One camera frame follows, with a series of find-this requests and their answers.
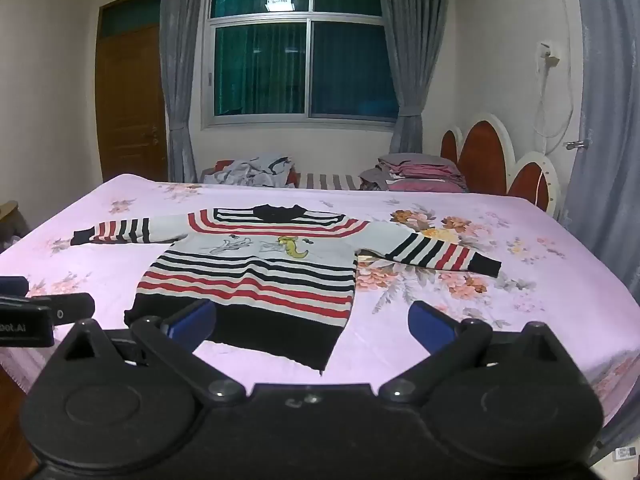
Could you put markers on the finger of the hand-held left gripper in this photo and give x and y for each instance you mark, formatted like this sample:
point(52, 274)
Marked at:
point(12, 285)
point(70, 305)

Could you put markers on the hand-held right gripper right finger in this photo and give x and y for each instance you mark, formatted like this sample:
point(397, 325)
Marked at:
point(430, 327)

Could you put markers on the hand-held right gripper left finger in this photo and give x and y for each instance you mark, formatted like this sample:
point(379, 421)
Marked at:
point(192, 320)

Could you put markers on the striped knit sweater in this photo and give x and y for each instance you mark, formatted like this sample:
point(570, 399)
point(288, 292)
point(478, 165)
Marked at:
point(250, 280)

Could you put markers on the pile of crumpled clothes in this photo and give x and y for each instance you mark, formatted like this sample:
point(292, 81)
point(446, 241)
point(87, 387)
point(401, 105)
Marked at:
point(250, 170)

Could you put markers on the wooden furniture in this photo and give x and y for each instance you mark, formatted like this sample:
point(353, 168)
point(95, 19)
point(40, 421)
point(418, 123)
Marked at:
point(9, 217)

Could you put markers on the pink floral bed sheet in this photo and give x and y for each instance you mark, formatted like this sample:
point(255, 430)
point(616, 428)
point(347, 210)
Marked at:
point(500, 320)

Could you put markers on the stack of folded bedding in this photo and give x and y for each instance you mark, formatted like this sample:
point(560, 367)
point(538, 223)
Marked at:
point(425, 170)

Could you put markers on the scalloped red white headboard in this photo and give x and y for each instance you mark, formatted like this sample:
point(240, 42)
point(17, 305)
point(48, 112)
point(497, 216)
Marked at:
point(482, 160)

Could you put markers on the grey white striped cloth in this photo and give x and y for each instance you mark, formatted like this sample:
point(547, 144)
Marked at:
point(325, 181)

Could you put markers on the brown wooden door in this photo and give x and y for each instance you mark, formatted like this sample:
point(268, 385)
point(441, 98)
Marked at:
point(130, 110)

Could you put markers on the metal clip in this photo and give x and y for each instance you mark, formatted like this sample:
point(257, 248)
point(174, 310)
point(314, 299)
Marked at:
point(575, 144)

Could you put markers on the sliding glass window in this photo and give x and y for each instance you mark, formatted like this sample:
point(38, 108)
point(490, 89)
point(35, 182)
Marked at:
point(260, 70)

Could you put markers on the grey window curtain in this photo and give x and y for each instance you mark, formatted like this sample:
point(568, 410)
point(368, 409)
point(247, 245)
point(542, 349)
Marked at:
point(405, 35)
point(180, 60)

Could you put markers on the large grey drape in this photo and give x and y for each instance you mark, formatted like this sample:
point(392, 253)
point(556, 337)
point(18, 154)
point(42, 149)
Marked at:
point(610, 110)

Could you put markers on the white wall socket charger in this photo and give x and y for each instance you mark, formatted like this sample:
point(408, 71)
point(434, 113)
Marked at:
point(549, 52)

